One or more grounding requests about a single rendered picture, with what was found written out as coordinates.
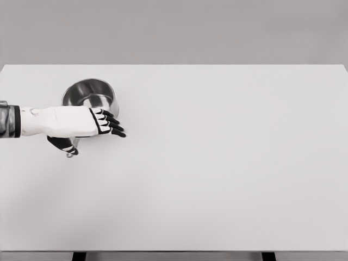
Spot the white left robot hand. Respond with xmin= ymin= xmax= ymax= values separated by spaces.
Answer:
xmin=46 ymin=105 xmax=127 ymax=157

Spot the steel pot with handle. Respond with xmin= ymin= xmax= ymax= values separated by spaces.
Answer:
xmin=61 ymin=78 xmax=120 ymax=159

